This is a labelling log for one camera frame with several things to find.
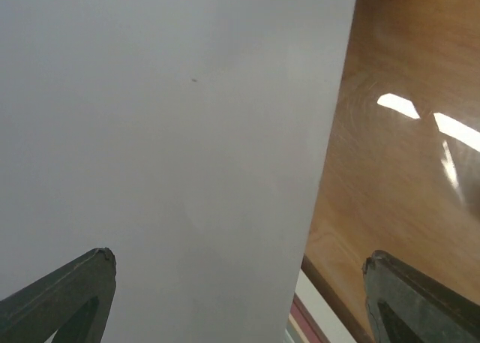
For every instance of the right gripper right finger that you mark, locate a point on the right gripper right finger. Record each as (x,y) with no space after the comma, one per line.
(405,305)

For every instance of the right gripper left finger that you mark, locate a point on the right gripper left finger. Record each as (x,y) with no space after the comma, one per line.
(70,304)

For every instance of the white mat board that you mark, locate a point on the white mat board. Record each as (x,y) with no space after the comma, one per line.
(321,312)

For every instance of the pink picture frame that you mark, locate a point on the pink picture frame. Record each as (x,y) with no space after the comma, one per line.
(301,327)

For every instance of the red forest photo print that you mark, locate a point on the red forest photo print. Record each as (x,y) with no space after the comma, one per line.
(188,136)

